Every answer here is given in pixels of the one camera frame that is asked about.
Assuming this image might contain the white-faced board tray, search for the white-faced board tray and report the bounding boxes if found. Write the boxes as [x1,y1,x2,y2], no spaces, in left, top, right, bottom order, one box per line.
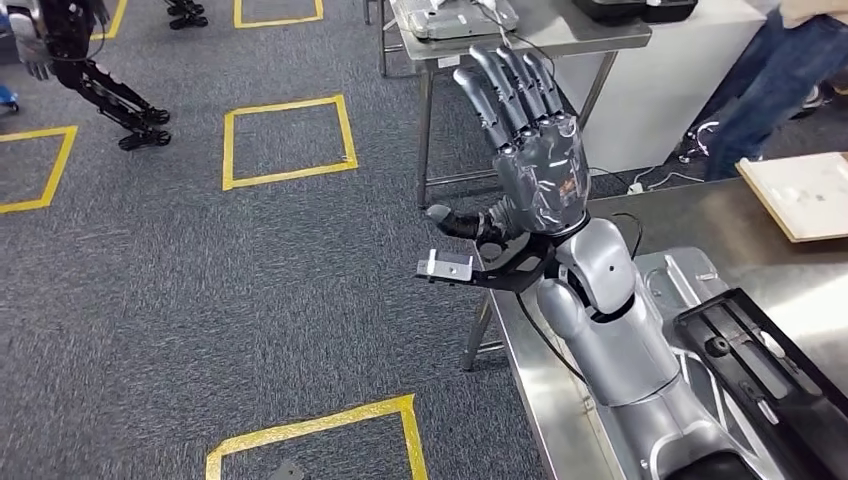
[735,152,848,244]

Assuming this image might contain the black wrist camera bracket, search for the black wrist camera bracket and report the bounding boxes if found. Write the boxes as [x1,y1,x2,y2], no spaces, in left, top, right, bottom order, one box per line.
[471,231,558,294]

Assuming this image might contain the steel workbench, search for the steel workbench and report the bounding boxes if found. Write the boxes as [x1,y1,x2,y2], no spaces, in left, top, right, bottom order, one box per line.
[461,153,848,480]

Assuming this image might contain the black plastic frame part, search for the black plastic frame part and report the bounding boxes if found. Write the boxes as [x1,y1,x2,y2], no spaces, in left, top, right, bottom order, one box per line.
[672,288,848,480]

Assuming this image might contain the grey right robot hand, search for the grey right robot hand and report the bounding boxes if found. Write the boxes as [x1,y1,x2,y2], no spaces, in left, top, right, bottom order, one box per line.
[425,42,592,245]

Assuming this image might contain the black humanoid robot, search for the black humanoid robot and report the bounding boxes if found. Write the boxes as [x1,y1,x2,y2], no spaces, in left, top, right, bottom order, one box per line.
[0,0,172,152]

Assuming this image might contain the black foam tray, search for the black foam tray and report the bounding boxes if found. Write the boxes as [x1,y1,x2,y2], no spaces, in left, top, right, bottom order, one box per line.
[572,0,699,24]

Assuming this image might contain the person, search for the person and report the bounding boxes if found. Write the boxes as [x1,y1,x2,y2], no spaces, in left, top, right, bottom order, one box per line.
[688,0,848,181]

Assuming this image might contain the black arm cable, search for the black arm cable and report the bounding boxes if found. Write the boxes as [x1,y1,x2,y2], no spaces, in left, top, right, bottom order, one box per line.
[516,211,644,386]

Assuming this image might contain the steel side table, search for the steel side table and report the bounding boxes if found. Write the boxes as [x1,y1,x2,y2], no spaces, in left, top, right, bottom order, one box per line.
[376,0,654,209]

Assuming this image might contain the silver flat device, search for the silver flat device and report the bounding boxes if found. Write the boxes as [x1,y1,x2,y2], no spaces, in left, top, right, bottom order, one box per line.
[390,0,522,41]

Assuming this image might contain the stamped aluminium panel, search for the stamped aluminium panel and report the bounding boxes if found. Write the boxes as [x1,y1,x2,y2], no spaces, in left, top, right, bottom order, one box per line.
[632,246,848,480]

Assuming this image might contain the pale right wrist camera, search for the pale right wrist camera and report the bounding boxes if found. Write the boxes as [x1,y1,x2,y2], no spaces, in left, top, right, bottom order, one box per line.
[415,249,475,285]

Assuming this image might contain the black robot feet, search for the black robot feet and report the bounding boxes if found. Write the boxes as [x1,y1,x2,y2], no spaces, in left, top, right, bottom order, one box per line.
[164,0,209,32]

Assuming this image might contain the white side panel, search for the white side panel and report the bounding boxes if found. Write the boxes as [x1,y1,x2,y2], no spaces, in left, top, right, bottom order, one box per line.
[553,13,768,176]

